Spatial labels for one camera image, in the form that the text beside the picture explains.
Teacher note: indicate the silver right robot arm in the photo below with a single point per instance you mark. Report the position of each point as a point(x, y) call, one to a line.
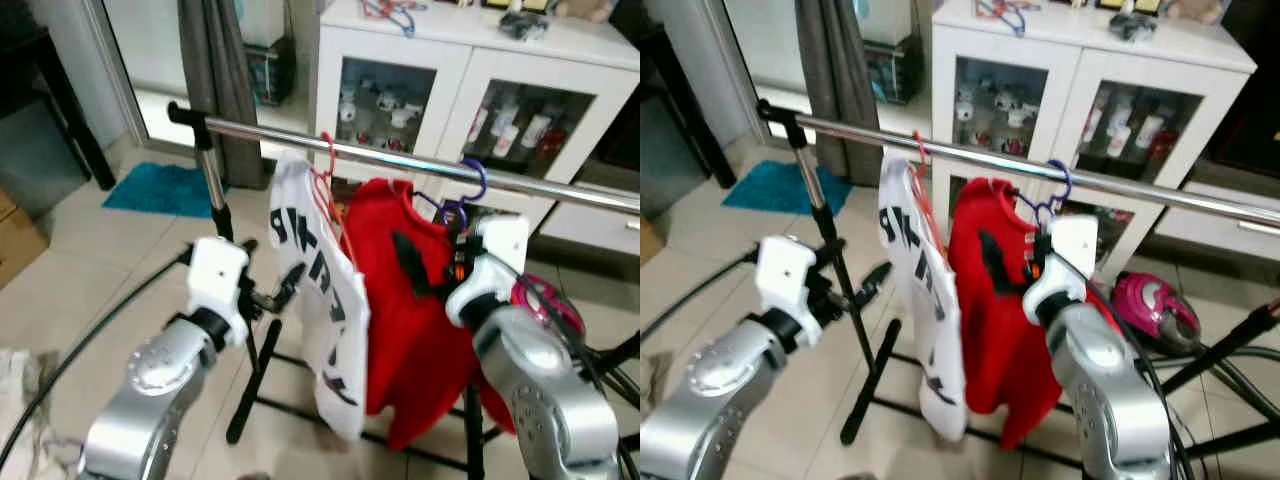
point(1100, 380)
point(540, 380)

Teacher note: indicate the low white drawer unit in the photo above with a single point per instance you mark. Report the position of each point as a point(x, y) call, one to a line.
point(1220, 235)
point(600, 225)

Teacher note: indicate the pink vacuum cleaner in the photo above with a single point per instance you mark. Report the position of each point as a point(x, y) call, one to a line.
point(1150, 305)
point(560, 310)

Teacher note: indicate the brown plush toy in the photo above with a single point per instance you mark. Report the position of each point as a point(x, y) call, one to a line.
point(1195, 8)
point(585, 8)

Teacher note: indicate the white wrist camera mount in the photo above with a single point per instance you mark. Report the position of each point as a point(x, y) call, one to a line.
point(215, 275)
point(500, 245)
point(785, 275)
point(1075, 245)

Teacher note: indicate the grey curtain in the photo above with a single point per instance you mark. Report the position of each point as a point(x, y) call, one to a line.
point(840, 70)
point(225, 70)

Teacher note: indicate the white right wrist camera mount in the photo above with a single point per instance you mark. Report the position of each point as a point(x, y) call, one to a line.
point(500, 245)
point(1075, 245)

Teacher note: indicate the glass sliding door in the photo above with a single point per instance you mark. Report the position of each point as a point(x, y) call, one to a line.
point(150, 50)
point(760, 50)

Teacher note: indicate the purple clothes hanger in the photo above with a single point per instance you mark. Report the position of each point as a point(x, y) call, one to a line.
point(484, 182)
point(1067, 182)

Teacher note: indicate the brown cardboard box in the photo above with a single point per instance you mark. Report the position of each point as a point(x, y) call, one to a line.
point(18, 250)
point(650, 240)

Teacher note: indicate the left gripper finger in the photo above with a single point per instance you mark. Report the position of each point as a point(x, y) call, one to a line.
point(281, 300)
point(862, 300)
point(293, 279)
point(877, 280)

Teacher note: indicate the white glass-door cabinet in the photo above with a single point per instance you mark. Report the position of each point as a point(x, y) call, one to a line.
point(450, 60)
point(1070, 60)

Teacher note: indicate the small black gadget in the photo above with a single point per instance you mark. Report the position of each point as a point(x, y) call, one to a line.
point(522, 25)
point(1132, 26)

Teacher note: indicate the white cloth heap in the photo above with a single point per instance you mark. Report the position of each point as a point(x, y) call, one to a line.
point(655, 380)
point(20, 420)

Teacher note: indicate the black table leg frame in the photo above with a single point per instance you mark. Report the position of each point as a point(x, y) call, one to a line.
point(615, 352)
point(1230, 335)

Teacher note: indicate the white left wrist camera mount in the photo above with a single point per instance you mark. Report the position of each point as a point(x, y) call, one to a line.
point(215, 275)
point(785, 275)

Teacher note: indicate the blue clothes hanger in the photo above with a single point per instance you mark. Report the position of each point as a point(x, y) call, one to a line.
point(408, 28)
point(1020, 28)

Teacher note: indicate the red plastic clothes hanger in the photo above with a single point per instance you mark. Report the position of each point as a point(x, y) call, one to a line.
point(921, 150)
point(375, 10)
point(331, 150)
point(990, 10)

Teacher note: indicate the dark television screen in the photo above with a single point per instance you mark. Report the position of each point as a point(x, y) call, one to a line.
point(625, 130)
point(1250, 100)

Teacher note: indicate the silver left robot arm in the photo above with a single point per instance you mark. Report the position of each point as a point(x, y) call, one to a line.
point(710, 380)
point(150, 380)

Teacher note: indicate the white t-shirt black print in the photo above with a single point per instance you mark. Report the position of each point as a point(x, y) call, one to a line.
point(290, 180)
point(900, 180)

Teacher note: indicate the black side table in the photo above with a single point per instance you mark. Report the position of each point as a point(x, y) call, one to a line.
point(30, 60)
point(670, 80)

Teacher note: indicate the teal floor mat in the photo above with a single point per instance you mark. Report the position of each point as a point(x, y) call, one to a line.
point(160, 190)
point(780, 188)

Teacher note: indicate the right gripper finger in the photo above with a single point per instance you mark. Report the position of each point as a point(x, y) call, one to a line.
point(1012, 281)
point(994, 256)
point(426, 282)
point(408, 258)

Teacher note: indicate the chrome and black clothes rack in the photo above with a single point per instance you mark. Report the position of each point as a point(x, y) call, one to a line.
point(860, 134)
point(260, 131)

